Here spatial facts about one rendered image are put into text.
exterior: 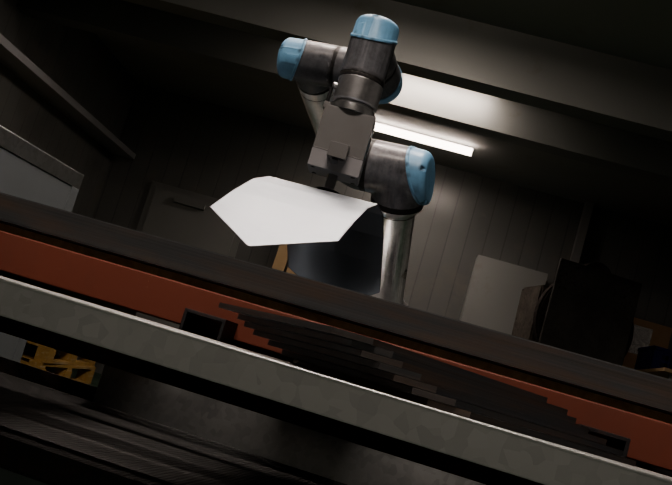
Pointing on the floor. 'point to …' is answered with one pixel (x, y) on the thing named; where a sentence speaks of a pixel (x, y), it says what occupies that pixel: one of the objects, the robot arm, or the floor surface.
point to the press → (581, 311)
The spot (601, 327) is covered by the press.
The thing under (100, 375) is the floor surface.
